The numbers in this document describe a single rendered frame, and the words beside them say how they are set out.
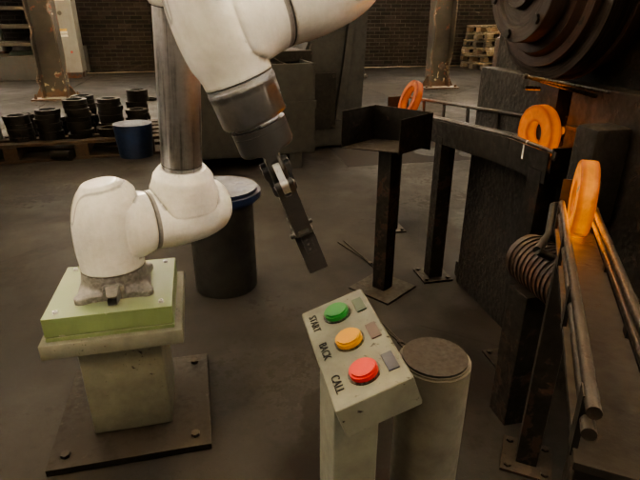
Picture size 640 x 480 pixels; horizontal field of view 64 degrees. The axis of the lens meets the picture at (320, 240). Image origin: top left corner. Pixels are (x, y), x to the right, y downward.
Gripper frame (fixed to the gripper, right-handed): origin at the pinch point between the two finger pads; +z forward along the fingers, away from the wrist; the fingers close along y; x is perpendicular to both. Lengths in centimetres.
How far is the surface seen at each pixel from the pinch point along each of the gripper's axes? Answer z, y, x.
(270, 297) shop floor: 69, 112, 19
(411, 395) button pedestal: 15.6, -19.4, -4.3
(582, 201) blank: 18, 9, -50
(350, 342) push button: 11.7, -9.0, 0.1
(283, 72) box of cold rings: 17, 297, -38
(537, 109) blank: 18, 60, -75
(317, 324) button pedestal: 12.8, -0.2, 3.5
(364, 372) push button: 11.7, -16.1, 0.2
